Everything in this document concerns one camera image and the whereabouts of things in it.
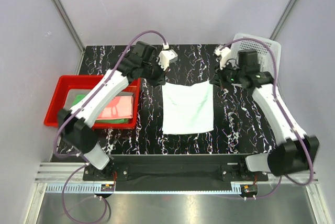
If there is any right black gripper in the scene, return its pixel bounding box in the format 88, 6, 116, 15
209, 59, 244, 90

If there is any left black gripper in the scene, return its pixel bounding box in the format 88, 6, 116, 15
141, 57, 169, 88

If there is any pink towel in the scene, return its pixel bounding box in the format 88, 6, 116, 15
97, 96, 133, 120

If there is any white towel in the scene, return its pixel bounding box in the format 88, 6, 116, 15
162, 81, 214, 135

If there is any green towel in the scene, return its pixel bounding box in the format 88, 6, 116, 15
70, 93, 130, 125

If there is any grey towel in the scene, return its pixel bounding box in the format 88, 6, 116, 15
63, 89, 134, 110

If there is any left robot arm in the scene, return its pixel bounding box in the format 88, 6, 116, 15
57, 41, 177, 180

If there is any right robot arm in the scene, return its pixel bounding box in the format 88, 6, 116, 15
210, 47, 319, 181

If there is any white plastic basket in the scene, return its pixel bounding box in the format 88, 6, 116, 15
230, 33, 281, 77

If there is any red plastic tray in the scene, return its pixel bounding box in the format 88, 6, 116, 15
44, 75, 141, 130

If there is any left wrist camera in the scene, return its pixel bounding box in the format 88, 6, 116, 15
158, 43, 178, 71

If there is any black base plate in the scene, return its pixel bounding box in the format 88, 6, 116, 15
83, 154, 268, 193

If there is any right aluminium frame post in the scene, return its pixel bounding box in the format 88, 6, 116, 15
270, 0, 298, 41

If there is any aluminium frame post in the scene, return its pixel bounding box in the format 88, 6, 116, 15
270, 0, 298, 41
36, 0, 86, 54

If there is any left aluminium frame post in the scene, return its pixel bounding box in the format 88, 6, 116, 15
36, 0, 86, 54

